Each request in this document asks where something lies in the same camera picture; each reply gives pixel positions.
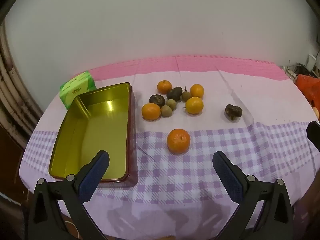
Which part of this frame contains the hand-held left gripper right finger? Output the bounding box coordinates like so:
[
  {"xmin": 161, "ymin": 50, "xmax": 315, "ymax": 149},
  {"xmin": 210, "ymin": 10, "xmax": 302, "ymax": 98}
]
[{"xmin": 212, "ymin": 151, "xmax": 294, "ymax": 240}]

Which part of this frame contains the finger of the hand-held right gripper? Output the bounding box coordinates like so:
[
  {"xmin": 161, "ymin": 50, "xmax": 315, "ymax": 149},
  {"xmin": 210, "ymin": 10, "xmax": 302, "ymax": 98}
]
[{"xmin": 306, "ymin": 121, "xmax": 320, "ymax": 153}]

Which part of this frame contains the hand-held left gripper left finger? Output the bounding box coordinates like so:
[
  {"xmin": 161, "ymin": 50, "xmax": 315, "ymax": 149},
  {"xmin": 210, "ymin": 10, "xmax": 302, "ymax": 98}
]
[{"xmin": 27, "ymin": 150, "xmax": 110, "ymax": 240}]

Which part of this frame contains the red and gold tin box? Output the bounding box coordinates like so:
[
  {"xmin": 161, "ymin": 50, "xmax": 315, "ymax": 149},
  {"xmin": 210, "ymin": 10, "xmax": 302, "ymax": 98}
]
[{"xmin": 48, "ymin": 82, "xmax": 139, "ymax": 188}]

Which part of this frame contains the orange mandarin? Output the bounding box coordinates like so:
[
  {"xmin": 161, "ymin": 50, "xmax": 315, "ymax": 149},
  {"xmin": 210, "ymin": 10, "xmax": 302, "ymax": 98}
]
[
  {"xmin": 141, "ymin": 103, "xmax": 161, "ymax": 120},
  {"xmin": 190, "ymin": 84, "xmax": 204, "ymax": 99},
  {"xmin": 157, "ymin": 80, "xmax": 172, "ymax": 95},
  {"xmin": 185, "ymin": 97, "xmax": 204, "ymax": 114},
  {"xmin": 167, "ymin": 128, "xmax": 191, "ymax": 154}
]

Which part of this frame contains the dark brown water chestnut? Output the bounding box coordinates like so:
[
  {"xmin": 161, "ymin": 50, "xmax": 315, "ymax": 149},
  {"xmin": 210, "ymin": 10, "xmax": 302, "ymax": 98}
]
[
  {"xmin": 149, "ymin": 94, "xmax": 165, "ymax": 107},
  {"xmin": 166, "ymin": 86, "xmax": 183, "ymax": 100},
  {"xmin": 225, "ymin": 104, "xmax": 243, "ymax": 120}
]

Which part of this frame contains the pink and purple checked tablecloth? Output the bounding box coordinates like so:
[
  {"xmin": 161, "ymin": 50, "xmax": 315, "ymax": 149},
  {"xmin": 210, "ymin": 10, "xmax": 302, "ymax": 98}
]
[{"xmin": 19, "ymin": 54, "xmax": 320, "ymax": 240}]

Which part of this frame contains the orange plastic bag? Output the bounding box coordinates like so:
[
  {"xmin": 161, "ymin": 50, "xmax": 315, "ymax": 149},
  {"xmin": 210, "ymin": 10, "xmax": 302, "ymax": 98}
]
[{"xmin": 296, "ymin": 74, "xmax": 320, "ymax": 105}]

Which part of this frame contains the black plastic bag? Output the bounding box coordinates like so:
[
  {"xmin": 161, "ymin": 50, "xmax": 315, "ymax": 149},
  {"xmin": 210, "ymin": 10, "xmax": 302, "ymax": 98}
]
[{"xmin": 294, "ymin": 63, "xmax": 316, "ymax": 77}]

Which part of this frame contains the crumpled silver wrapper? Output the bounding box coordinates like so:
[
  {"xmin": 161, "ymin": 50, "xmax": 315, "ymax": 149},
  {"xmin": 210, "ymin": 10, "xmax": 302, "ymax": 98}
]
[{"xmin": 282, "ymin": 64, "xmax": 299, "ymax": 80}]

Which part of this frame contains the green tissue pack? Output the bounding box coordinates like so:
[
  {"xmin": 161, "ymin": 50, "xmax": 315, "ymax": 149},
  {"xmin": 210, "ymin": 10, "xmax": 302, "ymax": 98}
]
[{"xmin": 59, "ymin": 70, "xmax": 97, "ymax": 110}]

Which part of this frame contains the beige patterned curtain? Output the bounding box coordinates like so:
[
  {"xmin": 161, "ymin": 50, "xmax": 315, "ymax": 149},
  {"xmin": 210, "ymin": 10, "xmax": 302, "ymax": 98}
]
[{"xmin": 0, "ymin": 17, "xmax": 45, "ymax": 155}]

